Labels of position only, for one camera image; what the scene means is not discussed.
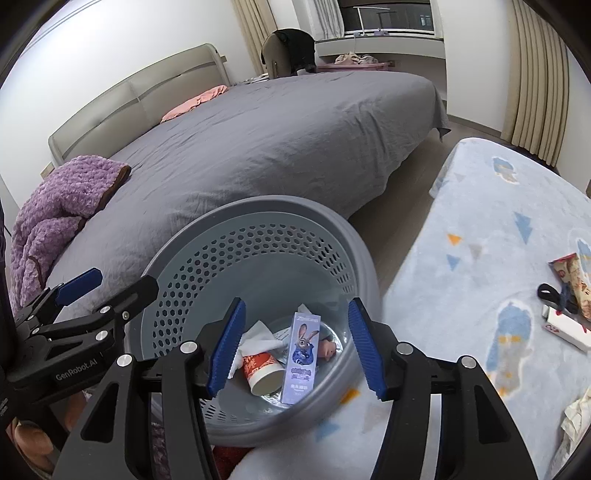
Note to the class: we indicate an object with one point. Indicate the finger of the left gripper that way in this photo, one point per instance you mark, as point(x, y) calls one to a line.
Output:
point(131, 302)
point(78, 287)

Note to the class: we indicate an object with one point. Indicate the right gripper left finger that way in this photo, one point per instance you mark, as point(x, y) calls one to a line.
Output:
point(147, 414)

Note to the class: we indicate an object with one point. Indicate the red white paper cup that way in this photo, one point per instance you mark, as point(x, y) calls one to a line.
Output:
point(263, 373)

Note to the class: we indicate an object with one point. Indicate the purple rabbit box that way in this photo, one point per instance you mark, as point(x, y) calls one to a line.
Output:
point(302, 358)

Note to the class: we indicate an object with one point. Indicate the grey perforated trash basket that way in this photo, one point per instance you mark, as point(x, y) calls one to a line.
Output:
point(276, 253)

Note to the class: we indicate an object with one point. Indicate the person's hand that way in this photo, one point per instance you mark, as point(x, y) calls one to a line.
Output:
point(35, 446)

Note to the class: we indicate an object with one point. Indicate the purple fuzzy blanket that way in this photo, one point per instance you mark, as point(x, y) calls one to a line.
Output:
point(54, 214)

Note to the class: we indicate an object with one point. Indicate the crumpled lined paper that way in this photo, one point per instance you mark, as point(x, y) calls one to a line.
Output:
point(575, 424)

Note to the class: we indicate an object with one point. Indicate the white red slim box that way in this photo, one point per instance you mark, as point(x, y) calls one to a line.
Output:
point(567, 328)

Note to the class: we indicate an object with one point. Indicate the light blue patterned blanket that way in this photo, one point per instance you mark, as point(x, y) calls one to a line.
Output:
point(468, 286)

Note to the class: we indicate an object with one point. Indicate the brown snack wrapper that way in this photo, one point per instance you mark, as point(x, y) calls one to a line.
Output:
point(570, 270)

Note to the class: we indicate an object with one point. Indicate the beige headboard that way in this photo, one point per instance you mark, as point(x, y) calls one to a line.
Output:
point(137, 103)

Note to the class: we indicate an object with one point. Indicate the pink cloth on bed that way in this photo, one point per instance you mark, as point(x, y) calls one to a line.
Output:
point(194, 102)

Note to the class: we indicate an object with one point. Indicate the grey bed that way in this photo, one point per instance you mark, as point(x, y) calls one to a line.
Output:
point(334, 138)

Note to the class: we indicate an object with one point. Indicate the chair with black garment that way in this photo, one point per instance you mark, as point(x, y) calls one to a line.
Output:
point(288, 51)

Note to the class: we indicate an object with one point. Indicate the beige left curtain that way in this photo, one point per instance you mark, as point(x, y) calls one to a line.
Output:
point(257, 22)

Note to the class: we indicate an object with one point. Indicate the beige curtain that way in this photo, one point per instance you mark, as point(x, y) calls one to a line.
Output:
point(257, 22)
point(539, 85)

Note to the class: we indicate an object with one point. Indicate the beige right curtain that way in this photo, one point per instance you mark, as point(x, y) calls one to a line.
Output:
point(539, 85)

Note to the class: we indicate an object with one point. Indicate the pink clothes pile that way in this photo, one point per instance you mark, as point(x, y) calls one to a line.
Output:
point(354, 62)

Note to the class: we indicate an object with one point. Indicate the sheer white curtain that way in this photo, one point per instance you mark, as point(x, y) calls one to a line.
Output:
point(330, 19)

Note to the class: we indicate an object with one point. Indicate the white drying rack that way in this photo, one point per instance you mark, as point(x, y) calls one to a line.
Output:
point(372, 19)

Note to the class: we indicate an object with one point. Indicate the dark window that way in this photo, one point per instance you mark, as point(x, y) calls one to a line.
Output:
point(416, 16)

